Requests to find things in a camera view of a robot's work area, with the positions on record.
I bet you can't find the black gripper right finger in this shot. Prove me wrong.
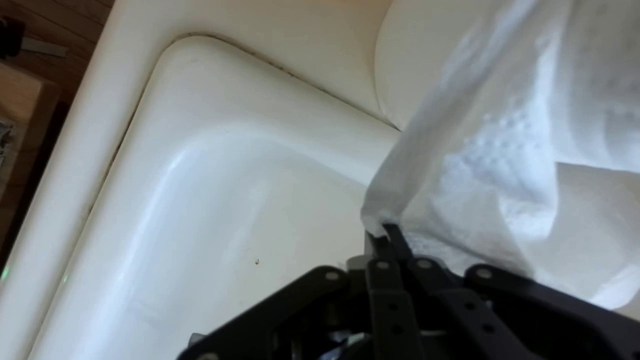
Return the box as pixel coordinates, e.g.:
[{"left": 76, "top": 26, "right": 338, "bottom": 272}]
[{"left": 385, "top": 222, "right": 640, "bottom": 360}]

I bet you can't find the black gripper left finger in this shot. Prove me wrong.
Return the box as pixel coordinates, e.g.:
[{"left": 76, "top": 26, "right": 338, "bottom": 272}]
[{"left": 176, "top": 225, "right": 428, "bottom": 360}]

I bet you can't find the white kitchen sink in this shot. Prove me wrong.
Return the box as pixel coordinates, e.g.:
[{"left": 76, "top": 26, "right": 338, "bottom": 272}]
[{"left": 0, "top": 0, "right": 403, "bottom": 360}]

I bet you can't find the white paper towel roll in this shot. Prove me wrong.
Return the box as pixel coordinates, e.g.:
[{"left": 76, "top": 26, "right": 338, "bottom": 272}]
[{"left": 374, "top": 0, "right": 508, "bottom": 131}]

